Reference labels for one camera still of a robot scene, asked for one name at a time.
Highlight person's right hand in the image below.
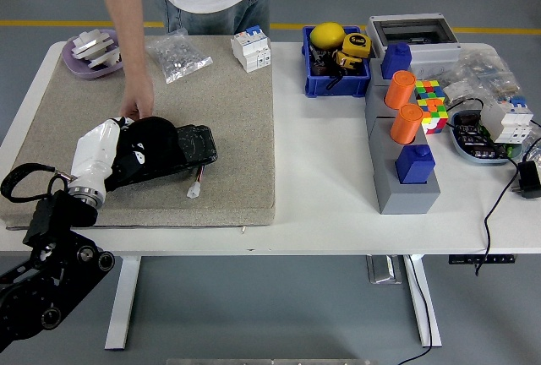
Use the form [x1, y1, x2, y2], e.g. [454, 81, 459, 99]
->
[117, 74, 156, 122]

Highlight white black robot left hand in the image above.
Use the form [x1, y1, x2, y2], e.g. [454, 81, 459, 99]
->
[69, 116, 149, 193]

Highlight glossy black panel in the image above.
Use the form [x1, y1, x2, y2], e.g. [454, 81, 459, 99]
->
[105, 123, 219, 193]

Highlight table control panel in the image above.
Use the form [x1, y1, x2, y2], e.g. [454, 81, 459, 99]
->
[447, 253, 517, 264]

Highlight clear bag of screws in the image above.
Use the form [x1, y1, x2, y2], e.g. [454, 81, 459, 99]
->
[145, 27, 213, 85]

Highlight purple dish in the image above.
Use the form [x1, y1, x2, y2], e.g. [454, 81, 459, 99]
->
[61, 29, 125, 81]

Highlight grey-brown mat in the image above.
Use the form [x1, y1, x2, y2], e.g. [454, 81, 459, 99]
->
[0, 34, 278, 229]

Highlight white table leg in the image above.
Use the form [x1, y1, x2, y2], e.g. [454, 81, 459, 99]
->
[104, 255, 142, 351]
[402, 253, 443, 348]

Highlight dark tool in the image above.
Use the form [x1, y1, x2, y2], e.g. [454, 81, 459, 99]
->
[309, 43, 346, 90]

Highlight yellow ball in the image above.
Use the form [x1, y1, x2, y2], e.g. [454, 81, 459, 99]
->
[309, 21, 346, 50]

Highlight blue plastic bin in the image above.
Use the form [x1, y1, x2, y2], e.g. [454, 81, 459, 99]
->
[301, 25, 372, 98]

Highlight yellow tape measure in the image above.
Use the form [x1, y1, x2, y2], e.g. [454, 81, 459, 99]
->
[341, 31, 371, 60]
[333, 50, 360, 71]

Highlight blue block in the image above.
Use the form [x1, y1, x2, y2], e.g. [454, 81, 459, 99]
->
[380, 41, 413, 80]
[394, 144, 436, 185]

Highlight orange cylinder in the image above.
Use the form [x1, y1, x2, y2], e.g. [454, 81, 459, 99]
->
[389, 102, 424, 145]
[383, 70, 418, 111]

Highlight grey block holder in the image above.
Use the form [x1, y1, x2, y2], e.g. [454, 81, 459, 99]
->
[363, 73, 441, 215]

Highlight colourful puzzle cube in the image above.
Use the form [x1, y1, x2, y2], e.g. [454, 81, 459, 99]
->
[413, 79, 449, 135]

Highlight metal floor plate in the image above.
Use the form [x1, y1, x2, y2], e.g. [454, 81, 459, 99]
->
[365, 254, 402, 285]

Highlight light blue tray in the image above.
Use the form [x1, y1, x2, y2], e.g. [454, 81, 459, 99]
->
[447, 109, 525, 166]

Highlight black modules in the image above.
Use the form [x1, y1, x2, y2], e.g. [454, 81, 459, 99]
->
[454, 113, 508, 159]

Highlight clear bags of parts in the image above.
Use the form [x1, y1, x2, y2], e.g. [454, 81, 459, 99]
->
[422, 46, 522, 106]

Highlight black power adapter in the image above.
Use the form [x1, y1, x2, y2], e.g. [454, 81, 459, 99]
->
[511, 161, 541, 199]

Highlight white plastic bracket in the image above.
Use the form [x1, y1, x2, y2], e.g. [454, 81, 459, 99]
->
[69, 30, 117, 61]
[86, 46, 123, 71]

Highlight panel wire with white connector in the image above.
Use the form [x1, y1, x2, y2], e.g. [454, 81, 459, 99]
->
[186, 165, 207, 199]

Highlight white circuit breaker blue switch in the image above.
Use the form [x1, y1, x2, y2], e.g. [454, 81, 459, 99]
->
[229, 25, 272, 74]
[480, 95, 534, 144]

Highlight grey electrical enclosure box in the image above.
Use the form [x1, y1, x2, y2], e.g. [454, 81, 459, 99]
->
[365, 13, 464, 77]

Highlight black floor cable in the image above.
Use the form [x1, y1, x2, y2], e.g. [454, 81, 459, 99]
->
[396, 254, 433, 365]

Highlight black adapter cable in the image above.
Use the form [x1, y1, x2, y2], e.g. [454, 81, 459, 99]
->
[445, 97, 541, 276]

